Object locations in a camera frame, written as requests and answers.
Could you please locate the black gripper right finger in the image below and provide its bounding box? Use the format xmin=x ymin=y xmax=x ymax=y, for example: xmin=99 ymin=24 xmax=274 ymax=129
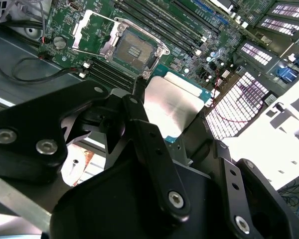
xmin=185 ymin=108 xmax=299 ymax=239

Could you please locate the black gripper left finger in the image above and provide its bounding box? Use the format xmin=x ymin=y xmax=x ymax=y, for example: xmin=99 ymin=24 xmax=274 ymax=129
xmin=0 ymin=77 xmax=191 ymax=225

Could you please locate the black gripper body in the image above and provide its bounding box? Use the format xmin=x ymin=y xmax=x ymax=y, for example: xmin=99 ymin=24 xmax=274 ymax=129
xmin=49 ymin=159 xmax=242 ymax=239

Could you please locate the silver CPU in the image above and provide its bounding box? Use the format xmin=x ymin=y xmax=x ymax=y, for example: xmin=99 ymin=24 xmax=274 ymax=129
xmin=143 ymin=71 xmax=212 ymax=144

